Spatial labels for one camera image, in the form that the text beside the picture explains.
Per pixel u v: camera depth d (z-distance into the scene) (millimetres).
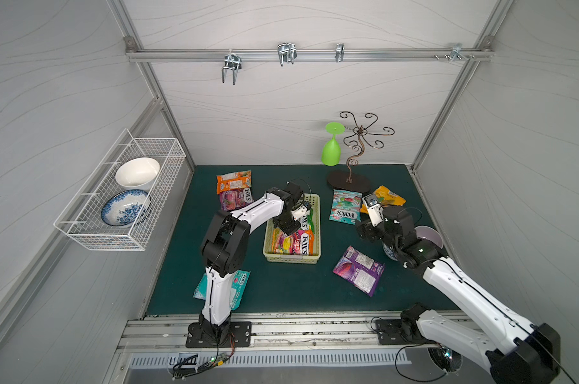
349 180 1141
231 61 783
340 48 718
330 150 947
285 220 820
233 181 1113
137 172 717
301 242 908
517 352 378
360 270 852
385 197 1042
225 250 520
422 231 954
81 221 573
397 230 564
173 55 786
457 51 765
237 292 803
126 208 650
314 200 1013
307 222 984
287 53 760
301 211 882
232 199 1048
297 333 751
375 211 679
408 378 661
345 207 1040
